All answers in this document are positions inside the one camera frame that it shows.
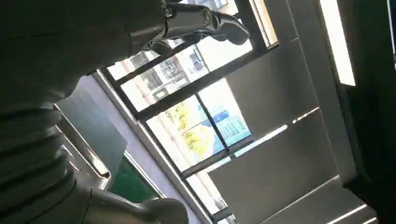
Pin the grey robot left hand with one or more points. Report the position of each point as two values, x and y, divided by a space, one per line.
62 40

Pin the grey flat panel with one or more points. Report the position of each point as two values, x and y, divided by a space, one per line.
92 130

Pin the ribbed grey left arm sleeve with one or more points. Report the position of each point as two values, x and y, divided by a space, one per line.
28 154

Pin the dark-framed window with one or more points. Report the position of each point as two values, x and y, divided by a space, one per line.
185 92

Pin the green board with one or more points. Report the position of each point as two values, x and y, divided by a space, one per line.
130 182

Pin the short white ceiling light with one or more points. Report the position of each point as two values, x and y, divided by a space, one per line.
266 23

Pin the long white ceiling light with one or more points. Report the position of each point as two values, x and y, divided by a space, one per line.
338 46

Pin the shiny metal frame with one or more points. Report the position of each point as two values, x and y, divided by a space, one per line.
89 159

